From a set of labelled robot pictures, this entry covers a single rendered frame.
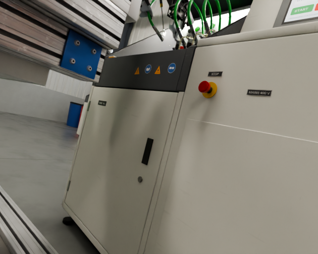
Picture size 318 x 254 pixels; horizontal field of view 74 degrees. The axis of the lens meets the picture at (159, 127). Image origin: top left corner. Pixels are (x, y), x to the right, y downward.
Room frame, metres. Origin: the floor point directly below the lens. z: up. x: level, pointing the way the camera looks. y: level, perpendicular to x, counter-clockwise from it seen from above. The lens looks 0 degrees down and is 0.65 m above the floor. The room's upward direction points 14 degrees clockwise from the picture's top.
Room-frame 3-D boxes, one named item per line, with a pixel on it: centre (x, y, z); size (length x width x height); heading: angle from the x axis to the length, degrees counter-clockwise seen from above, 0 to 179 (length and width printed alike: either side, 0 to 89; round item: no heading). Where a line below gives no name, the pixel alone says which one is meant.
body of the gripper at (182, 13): (1.11, 0.05, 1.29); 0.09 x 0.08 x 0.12; 135
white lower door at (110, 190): (0.98, 0.19, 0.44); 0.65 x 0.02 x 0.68; 45
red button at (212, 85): (0.64, -0.11, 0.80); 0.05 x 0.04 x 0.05; 45
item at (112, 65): (0.99, 0.18, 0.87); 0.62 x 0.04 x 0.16; 45
